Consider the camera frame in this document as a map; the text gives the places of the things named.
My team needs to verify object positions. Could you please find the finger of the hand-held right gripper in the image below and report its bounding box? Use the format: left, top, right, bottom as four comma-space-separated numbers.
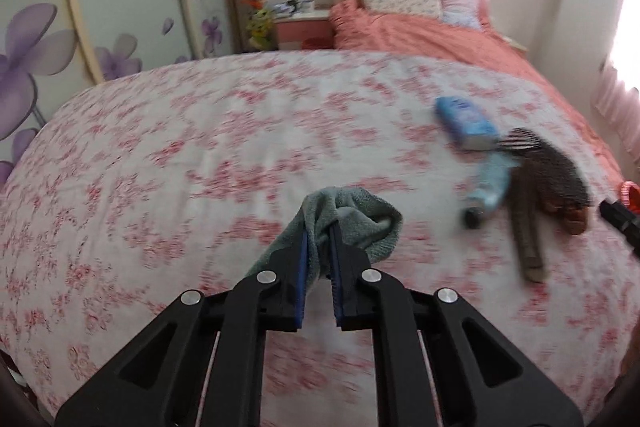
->
598, 199, 640, 258

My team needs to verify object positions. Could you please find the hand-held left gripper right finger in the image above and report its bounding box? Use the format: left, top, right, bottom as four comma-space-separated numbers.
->
327, 222, 586, 427

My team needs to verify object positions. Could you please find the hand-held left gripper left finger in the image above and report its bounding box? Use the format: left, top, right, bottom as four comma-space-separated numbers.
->
54, 207, 308, 427

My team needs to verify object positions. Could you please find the orange plastic laundry basket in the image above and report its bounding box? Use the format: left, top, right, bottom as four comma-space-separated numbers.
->
620, 181, 640, 212

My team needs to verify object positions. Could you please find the green towel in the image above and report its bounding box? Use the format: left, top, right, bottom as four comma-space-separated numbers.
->
245, 187, 403, 298

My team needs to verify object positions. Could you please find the dark striped cloth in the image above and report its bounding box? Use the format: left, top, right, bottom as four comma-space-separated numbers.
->
492, 127, 596, 284

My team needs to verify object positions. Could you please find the small blue bottle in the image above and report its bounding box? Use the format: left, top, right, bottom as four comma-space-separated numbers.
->
462, 154, 513, 228

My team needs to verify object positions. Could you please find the blue tissue packet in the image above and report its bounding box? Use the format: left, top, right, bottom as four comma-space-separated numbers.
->
434, 96, 501, 152

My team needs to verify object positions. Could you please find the pink curtain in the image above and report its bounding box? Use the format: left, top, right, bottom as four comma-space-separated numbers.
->
590, 0, 640, 158

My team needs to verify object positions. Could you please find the pink floral tablecloth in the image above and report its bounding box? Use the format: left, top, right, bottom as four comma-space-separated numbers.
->
0, 49, 640, 427

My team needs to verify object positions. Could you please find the pink nightstand with clutter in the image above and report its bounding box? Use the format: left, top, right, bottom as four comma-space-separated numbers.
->
272, 0, 333, 52

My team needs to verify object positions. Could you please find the green plush toy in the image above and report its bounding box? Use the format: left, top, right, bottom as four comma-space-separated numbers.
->
247, 4, 275, 50

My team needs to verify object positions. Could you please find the salmon duvet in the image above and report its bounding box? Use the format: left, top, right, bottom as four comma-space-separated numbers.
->
327, 0, 623, 178

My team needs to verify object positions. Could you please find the pink striped pillow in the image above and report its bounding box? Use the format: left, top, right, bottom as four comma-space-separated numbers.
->
439, 0, 483, 29

